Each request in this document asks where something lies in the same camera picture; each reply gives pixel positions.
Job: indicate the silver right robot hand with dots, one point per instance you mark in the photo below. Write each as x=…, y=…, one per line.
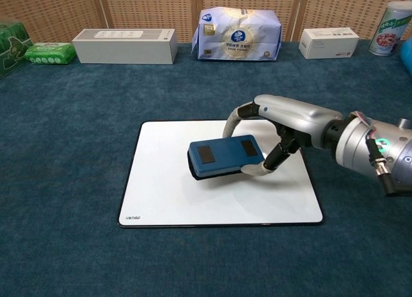
x=296, y=116

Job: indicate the blue board eraser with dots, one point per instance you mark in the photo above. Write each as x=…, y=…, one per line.
x=225, y=155

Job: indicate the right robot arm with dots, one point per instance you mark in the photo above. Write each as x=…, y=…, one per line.
x=357, y=145

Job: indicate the white drawing board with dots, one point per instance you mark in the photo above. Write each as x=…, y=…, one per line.
x=225, y=203

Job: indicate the small white cardboard box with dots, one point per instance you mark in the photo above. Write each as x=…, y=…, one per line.
x=328, y=44

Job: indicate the blue white tissue pack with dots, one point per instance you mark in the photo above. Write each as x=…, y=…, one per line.
x=238, y=36

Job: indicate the wet wipes canister white lid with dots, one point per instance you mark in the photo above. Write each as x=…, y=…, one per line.
x=387, y=29

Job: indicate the blue detergent pump bottle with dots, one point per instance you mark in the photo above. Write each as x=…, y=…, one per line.
x=407, y=53

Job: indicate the long white power strip box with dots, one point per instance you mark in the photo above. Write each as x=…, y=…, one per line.
x=125, y=50

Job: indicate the woven bamboo folding screen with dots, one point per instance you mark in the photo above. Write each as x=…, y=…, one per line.
x=145, y=7

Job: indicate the blue carpet table mat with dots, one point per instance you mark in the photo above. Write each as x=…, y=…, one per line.
x=64, y=149

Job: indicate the green wipes pack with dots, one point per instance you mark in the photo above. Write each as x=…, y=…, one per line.
x=50, y=53

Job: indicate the green tea packet display box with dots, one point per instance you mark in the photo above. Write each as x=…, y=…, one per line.
x=11, y=49

